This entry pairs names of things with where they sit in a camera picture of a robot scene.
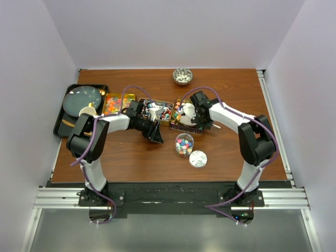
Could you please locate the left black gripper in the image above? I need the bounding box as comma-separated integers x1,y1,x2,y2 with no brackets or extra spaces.
135,117,163,143

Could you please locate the tray of paper stars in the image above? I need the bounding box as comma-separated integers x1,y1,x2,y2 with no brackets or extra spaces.
170,98,203,135

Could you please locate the gold tin of candies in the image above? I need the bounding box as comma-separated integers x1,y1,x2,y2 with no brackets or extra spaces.
138,98,173,126

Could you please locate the clear plastic jar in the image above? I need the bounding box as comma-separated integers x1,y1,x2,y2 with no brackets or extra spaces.
175,133,194,157

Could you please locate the tin of translucent star candies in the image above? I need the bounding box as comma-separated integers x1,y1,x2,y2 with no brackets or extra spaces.
102,93,136,115

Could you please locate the metal scoop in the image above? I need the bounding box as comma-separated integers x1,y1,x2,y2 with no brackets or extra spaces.
179,115,221,130

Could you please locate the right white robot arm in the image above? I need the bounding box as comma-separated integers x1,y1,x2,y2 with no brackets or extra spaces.
190,91,279,208

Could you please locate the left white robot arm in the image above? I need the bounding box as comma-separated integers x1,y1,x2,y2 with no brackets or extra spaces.
66,101,164,206

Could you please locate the patterned ceramic bowl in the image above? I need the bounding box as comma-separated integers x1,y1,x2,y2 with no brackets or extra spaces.
172,68,193,86

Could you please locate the white jar lid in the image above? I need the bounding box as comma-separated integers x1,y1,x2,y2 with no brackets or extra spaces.
189,150,207,169

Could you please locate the gold spoon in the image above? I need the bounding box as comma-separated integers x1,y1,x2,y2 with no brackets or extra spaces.
99,89,106,97

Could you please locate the yellow cup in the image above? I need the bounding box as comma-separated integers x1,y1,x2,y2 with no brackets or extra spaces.
78,103,97,116

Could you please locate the grey-blue plate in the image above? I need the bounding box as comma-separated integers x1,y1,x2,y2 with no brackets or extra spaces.
62,86,102,117

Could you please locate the gold knife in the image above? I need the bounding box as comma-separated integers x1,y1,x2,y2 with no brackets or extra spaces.
62,119,75,128

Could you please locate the black serving tray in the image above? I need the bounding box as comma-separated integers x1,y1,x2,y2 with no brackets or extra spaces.
53,84,109,137

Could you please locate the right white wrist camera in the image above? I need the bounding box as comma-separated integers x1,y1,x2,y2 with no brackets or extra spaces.
180,103,196,121

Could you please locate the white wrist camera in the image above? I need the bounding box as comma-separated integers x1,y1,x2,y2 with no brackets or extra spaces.
147,102,163,121
180,103,196,121

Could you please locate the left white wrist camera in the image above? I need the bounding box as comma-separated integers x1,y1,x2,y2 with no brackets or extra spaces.
147,102,163,121

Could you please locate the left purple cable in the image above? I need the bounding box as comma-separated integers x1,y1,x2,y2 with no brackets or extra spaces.
70,85,153,224

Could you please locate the purple cable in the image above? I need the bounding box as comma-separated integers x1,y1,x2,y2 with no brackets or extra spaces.
70,85,153,224
178,87,278,220

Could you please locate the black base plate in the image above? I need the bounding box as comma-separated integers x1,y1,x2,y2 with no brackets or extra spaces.
77,182,265,221

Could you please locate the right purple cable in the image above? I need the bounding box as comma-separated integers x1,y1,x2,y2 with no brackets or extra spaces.
178,87,278,220

